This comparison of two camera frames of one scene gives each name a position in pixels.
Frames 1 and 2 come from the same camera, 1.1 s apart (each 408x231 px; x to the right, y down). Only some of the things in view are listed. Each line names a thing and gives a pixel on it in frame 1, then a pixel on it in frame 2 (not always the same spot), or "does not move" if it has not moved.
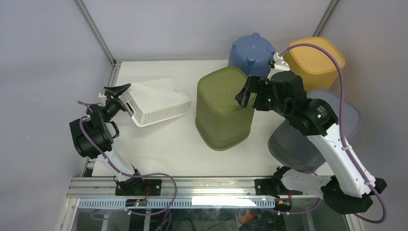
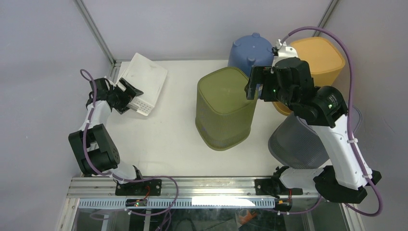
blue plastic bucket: [251, 54] does not move
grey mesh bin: [291, 147] does not move
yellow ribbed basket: [318, 69] does not move
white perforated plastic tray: [153, 101] → [147, 77]
